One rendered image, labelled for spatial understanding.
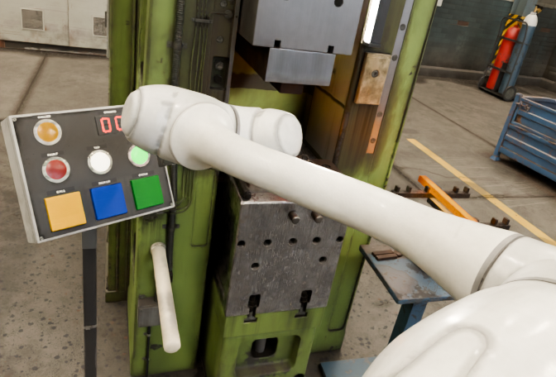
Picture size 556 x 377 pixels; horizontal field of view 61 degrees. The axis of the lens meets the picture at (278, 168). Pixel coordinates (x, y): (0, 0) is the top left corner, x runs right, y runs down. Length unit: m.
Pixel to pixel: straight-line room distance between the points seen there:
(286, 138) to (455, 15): 8.37
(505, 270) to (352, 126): 1.22
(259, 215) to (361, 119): 0.51
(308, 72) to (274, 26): 0.17
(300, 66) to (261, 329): 0.93
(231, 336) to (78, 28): 5.37
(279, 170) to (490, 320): 0.33
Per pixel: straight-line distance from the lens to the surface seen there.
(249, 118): 0.77
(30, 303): 2.47
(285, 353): 1.97
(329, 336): 2.24
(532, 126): 5.16
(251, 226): 1.46
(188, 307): 1.89
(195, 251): 1.72
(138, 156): 1.22
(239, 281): 1.58
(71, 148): 1.17
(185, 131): 0.67
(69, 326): 2.34
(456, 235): 0.53
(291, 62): 1.35
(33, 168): 1.15
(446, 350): 0.33
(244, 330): 1.74
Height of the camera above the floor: 1.60
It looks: 25 degrees down
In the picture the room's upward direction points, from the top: 10 degrees clockwise
